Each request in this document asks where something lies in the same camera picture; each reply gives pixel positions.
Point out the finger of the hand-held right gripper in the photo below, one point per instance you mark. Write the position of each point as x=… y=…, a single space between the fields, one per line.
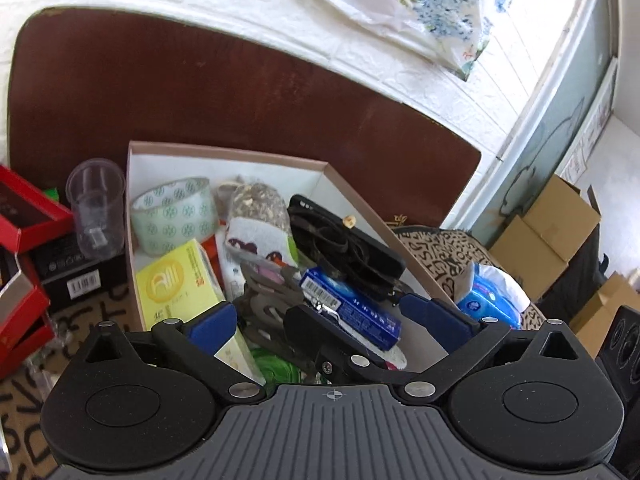
x=312 y=330

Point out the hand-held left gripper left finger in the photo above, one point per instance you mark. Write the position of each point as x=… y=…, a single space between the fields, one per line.
x=215 y=327

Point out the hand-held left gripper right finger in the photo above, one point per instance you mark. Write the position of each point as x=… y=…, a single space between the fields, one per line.
x=435 y=315

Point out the blue toothpaste box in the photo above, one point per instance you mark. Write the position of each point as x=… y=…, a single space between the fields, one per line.
x=360 y=312

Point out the brown cardboard box white inside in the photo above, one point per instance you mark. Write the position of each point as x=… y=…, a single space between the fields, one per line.
x=190 y=165

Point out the green plastic piece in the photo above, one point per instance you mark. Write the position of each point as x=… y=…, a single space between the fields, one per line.
x=275 y=367

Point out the blue white tissue pack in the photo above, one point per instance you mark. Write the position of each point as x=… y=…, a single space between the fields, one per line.
x=492 y=300

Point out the yellow box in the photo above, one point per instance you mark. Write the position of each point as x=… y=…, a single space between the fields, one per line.
x=170 y=285

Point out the pink white packet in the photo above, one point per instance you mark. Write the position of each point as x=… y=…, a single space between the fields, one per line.
x=255 y=280

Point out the black case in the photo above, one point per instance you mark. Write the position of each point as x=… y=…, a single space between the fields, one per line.
x=370 y=255

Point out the seed bag white label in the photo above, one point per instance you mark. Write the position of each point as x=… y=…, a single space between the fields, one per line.
x=257 y=225

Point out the clear tape roll green print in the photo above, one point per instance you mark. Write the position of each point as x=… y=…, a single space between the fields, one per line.
x=172 y=215

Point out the large cardboard box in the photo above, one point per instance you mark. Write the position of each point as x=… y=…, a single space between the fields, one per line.
x=545 y=230

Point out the black box with barcode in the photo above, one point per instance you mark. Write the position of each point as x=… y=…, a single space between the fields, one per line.
x=75 y=280

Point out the clear plastic cup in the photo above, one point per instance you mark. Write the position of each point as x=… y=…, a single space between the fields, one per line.
x=97 y=210

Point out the small cardboard box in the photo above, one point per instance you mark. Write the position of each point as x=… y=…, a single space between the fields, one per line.
x=607 y=305

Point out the flat red box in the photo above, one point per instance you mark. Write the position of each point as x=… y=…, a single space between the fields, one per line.
x=30 y=350

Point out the black speaker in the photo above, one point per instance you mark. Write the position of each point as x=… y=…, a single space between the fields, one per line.
x=625 y=360

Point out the letter-print tan cloth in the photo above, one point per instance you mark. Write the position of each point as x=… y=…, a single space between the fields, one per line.
x=30 y=410

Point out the red open box dark lining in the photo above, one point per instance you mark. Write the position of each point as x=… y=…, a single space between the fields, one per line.
x=35 y=220

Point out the grey-green door with sticker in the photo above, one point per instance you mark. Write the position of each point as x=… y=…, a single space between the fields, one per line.
x=545 y=135

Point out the brown wooden board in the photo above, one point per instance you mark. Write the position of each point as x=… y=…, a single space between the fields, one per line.
x=200 y=90

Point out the floral plastic bag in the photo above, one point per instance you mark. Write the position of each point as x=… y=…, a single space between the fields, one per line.
x=415 y=5

